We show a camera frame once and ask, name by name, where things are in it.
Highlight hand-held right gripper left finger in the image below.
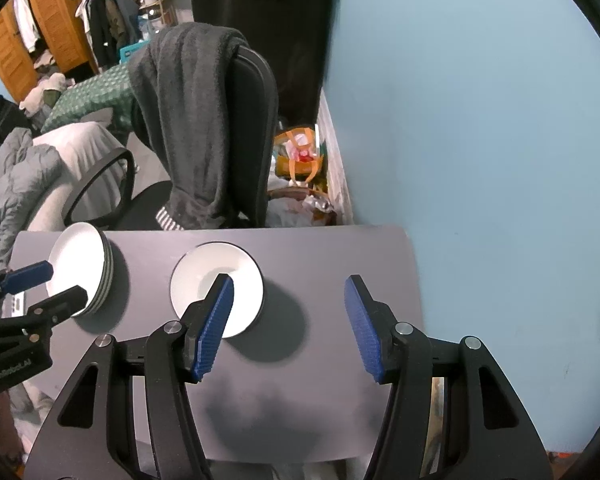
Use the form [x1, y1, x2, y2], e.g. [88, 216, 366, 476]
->
[24, 272, 236, 480]

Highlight white plastic bag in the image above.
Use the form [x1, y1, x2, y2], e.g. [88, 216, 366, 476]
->
[267, 187, 338, 228]

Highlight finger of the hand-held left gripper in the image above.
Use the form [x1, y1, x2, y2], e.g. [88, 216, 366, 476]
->
[0, 285, 90, 347]
[0, 260, 55, 309]

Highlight white plate with dark rim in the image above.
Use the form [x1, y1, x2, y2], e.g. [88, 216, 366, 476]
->
[60, 237, 117, 319]
[55, 232, 113, 318]
[45, 221, 106, 317]

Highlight person's left hand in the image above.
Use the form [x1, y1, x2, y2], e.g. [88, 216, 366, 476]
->
[0, 391, 26, 466]

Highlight black curtain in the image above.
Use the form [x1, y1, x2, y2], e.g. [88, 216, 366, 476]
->
[187, 0, 351, 131]

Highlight dark grey towel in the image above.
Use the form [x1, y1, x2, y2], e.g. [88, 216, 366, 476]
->
[127, 24, 251, 231]

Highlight black bag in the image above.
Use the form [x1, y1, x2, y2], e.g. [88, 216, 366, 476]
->
[0, 95, 28, 156]

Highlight wooden clothes rack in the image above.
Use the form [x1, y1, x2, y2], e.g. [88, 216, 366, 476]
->
[77, 0, 191, 68]

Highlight stack of white plates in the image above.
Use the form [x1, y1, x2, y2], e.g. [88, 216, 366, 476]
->
[50, 227, 110, 318]

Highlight beige blanket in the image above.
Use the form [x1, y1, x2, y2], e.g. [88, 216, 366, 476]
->
[27, 121, 131, 233]

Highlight pile of beige clothes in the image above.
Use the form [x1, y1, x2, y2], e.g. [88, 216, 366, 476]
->
[20, 72, 68, 116]

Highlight wooden wardrobe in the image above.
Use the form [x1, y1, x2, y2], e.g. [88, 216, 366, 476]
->
[0, 0, 101, 103]

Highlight green checked cloth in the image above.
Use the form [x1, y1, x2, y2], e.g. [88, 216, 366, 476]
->
[40, 62, 141, 133]

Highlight orange bag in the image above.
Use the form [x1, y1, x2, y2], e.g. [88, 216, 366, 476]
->
[274, 127, 326, 186]

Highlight white ribbed bowl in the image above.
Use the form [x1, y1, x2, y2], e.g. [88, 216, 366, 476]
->
[170, 242, 265, 339]

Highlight white cloth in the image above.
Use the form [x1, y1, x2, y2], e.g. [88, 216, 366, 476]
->
[10, 379, 57, 461]

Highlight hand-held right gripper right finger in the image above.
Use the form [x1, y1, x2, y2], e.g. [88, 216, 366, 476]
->
[344, 274, 553, 480]

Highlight grey quilted duvet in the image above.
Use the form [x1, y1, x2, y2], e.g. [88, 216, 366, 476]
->
[0, 127, 63, 271]

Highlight black office chair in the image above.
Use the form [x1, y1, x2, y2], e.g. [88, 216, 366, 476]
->
[61, 42, 280, 231]

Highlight dark hanging coats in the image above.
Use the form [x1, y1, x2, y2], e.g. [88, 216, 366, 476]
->
[82, 0, 143, 68]

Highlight teal plastic basket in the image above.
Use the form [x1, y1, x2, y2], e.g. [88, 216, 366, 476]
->
[119, 42, 153, 63]

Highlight white hanging shirt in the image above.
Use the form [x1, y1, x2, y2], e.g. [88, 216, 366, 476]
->
[12, 0, 43, 53]

